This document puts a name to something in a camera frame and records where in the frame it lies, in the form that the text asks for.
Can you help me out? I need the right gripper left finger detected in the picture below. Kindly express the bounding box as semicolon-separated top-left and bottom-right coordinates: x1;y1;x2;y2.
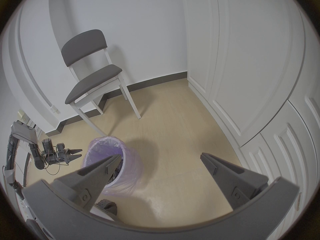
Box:
53;153;122;212

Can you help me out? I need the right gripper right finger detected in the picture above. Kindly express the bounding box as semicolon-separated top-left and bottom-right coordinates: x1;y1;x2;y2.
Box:
200;153;269;211

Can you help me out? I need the purple plastic bag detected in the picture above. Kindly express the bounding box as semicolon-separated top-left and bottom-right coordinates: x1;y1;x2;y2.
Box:
84;136;143;197

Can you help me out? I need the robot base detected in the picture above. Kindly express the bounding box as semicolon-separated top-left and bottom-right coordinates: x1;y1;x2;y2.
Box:
15;184;118;240

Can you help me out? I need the white trash bin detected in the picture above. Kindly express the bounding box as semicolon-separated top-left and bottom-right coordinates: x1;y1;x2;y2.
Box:
85;136;142;196

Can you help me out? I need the white chest of drawers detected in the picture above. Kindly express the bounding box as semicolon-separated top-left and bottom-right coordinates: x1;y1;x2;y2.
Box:
25;120;43;137

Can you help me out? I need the white chair with grey cushions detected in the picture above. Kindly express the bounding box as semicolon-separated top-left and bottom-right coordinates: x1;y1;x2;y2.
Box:
61;29;142;137

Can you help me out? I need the white wardrobe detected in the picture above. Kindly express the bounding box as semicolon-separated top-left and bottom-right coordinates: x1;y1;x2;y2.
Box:
180;0;320;234

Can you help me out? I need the black cable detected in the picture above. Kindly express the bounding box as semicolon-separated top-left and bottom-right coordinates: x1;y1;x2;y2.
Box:
44;162;70;176

